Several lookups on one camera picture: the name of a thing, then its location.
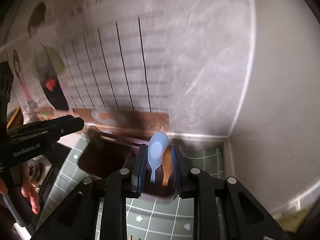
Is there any brown wooden spoon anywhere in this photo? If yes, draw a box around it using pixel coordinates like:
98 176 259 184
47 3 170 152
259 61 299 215
162 145 172 187

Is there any metal spoon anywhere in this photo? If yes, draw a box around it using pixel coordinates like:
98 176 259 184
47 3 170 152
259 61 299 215
87 126 117 141

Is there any person's left hand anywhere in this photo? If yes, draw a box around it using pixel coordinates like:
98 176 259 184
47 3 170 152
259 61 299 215
1 163 41 215

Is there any light blue plastic spoon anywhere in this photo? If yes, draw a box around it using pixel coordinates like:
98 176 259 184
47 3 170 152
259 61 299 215
148 132 169 183

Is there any green checkered table mat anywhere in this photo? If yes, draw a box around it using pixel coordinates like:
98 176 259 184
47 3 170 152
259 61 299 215
38 134 225 239

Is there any purple utensil holder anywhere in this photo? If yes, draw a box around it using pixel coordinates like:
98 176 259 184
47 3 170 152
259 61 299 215
78 135 176 199

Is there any cartoon wall sticker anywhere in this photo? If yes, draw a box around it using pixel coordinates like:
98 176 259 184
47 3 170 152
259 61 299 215
1 0 177 137

